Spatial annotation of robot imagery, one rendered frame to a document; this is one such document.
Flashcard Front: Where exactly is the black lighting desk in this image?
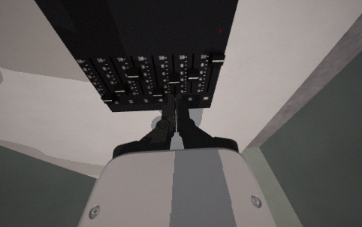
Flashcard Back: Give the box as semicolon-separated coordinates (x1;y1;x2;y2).
35;0;239;112

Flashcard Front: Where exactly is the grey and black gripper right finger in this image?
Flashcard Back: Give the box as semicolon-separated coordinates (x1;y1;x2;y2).
176;93;239;152

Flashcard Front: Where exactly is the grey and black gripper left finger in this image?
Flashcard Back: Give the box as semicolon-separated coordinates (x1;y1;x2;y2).
113;93;176;158

